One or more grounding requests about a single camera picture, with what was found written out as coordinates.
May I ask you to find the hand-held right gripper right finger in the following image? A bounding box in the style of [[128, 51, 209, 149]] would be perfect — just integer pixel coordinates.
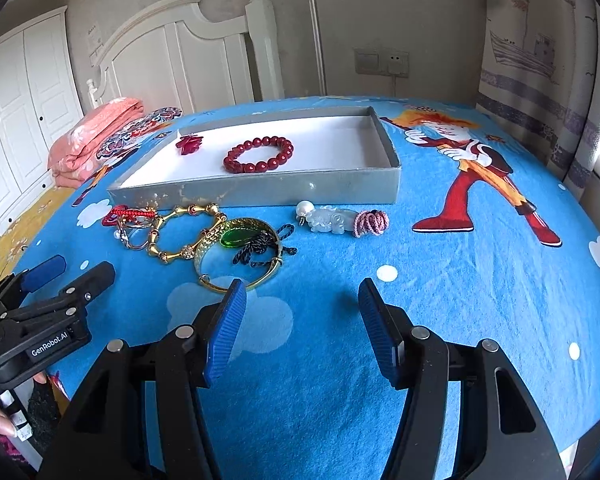
[[357, 277, 568, 480]]

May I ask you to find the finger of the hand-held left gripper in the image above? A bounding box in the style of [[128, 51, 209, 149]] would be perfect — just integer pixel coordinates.
[[0, 255, 67, 301], [2, 261, 117, 332]]

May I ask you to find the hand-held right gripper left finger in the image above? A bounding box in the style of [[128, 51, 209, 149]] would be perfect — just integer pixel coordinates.
[[37, 277, 248, 480]]

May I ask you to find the red knotted cord charm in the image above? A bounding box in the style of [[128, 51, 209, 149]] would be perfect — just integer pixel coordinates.
[[103, 205, 157, 227]]

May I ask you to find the gold bamboo-link bracelet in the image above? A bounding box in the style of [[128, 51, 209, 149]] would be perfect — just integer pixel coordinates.
[[147, 202, 228, 263]]

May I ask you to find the wide gold bangle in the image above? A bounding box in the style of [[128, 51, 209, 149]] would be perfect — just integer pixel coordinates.
[[194, 217, 283, 293]]

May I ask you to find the green pendant with black cord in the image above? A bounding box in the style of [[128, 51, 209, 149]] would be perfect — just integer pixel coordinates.
[[220, 222, 298, 267]]

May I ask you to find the jade pendant with pink cord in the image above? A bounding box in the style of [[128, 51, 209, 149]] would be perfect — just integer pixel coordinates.
[[307, 207, 391, 238]]

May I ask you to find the grey shallow cardboard box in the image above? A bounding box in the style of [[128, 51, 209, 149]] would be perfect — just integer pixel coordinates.
[[106, 106, 402, 209]]

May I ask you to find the yellow floral bedsheet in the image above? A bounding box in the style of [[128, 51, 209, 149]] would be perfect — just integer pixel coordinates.
[[0, 187, 78, 283]]

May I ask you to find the blue cartoon printed blanket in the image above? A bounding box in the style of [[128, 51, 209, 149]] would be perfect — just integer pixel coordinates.
[[17, 95, 600, 480]]

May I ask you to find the pink folded quilt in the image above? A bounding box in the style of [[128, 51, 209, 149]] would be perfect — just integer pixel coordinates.
[[48, 97, 146, 190]]

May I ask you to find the patterned pillow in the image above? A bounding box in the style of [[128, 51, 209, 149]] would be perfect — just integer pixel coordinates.
[[96, 106, 183, 161]]

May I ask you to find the dark red flower brooch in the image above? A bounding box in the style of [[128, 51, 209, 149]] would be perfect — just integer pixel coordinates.
[[176, 132, 203, 156]]

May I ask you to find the white wardrobe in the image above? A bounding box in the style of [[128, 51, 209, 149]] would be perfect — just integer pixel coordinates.
[[0, 5, 83, 246]]

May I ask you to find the white wooden headboard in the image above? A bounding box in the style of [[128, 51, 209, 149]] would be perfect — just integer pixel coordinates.
[[85, 0, 286, 113]]

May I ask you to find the metal pole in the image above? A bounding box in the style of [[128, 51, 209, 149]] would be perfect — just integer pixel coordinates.
[[307, 0, 327, 97]]

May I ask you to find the ship printed curtain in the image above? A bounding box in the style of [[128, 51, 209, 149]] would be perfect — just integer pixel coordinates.
[[475, 0, 600, 188]]

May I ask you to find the red bead bracelet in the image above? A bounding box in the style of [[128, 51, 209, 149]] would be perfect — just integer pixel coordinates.
[[223, 137, 295, 175]]

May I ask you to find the paper note on wall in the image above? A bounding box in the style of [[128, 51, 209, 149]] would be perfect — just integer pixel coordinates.
[[87, 22, 106, 66]]

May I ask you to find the wall power socket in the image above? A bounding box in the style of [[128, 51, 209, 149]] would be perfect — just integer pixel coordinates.
[[379, 50, 411, 78]]

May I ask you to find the wall light switch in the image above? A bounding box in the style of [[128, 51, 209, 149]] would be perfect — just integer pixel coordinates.
[[355, 48, 381, 75]]

